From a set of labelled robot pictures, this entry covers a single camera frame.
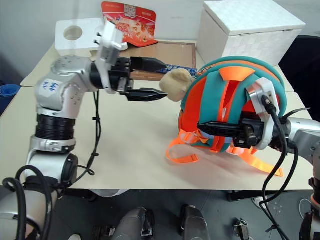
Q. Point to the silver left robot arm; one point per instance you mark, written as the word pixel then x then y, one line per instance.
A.
pixel 55 95

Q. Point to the large white box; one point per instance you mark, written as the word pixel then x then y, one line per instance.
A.
pixel 250 37

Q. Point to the white foam block with hole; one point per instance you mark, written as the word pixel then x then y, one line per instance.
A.
pixel 85 42

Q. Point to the blue patterned strip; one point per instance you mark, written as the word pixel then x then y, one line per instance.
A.
pixel 180 67

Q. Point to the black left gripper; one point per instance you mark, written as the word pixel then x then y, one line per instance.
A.
pixel 122 72

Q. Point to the orange and teal backpack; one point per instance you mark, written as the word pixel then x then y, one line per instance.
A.
pixel 212 82

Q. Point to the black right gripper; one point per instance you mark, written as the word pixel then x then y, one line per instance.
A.
pixel 250 133

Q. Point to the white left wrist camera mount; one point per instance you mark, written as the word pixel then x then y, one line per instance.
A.
pixel 110 40

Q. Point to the red printed bag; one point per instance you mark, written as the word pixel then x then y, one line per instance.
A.
pixel 142 25

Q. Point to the blue rolled mat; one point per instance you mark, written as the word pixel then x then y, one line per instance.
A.
pixel 8 97

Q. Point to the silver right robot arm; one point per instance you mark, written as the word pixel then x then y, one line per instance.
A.
pixel 305 132

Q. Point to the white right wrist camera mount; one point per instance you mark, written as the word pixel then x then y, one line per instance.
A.
pixel 262 96

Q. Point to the small black metal bracket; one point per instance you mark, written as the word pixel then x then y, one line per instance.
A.
pixel 241 228

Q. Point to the dark grey rounded shape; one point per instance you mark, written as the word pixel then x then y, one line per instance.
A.
pixel 135 223
pixel 193 222

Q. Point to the brown wooden framed board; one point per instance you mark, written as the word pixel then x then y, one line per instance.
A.
pixel 170 53

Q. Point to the beige plush toy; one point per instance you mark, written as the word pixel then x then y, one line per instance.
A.
pixel 175 82

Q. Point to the black zip tie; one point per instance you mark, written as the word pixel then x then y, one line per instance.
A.
pixel 297 112

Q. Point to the black table foot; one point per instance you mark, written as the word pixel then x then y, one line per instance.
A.
pixel 240 195

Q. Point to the black chair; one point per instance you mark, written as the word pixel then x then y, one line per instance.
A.
pixel 305 75

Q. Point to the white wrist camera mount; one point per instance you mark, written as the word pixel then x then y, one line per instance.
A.
pixel 262 96
pixel 110 40

